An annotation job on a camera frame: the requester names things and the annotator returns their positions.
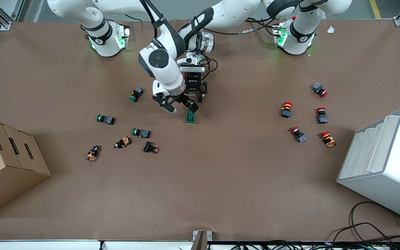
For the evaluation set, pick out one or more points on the green push button blue body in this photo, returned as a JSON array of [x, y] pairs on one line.
[[141, 133], [106, 119], [136, 93]]

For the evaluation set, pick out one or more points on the white paper scrap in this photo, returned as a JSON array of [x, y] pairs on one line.
[[331, 30]]

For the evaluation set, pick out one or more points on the white foam box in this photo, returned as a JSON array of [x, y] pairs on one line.
[[387, 166]]

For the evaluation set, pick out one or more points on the black selector switch orange body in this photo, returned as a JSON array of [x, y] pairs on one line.
[[123, 142], [93, 153]]

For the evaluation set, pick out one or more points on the grey metal bracket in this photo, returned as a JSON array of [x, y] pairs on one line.
[[201, 238]]

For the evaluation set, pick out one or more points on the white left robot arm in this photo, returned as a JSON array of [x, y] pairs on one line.
[[227, 14]]

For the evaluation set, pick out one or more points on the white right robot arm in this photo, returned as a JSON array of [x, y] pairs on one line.
[[158, 59]]

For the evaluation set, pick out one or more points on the brown cardboard box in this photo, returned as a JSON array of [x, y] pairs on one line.
[[5, 166]]

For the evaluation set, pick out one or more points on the brown paper table mat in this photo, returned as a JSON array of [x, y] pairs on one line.
[[221, 173]]

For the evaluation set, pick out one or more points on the red mushroom button blue body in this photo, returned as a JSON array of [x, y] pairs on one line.
[[322, 116], [319, 89], [299, 135]]

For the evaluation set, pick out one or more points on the green load switch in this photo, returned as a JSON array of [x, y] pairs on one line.
[[191, 118]]

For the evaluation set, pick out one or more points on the black square indicator button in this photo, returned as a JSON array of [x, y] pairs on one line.
[[150, 147]]

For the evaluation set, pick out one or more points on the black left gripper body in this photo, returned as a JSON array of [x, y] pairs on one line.
[[193, 84]]

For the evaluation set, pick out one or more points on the red mushroom button orange body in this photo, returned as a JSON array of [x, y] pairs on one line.
[[286, 110], [328, 139]]

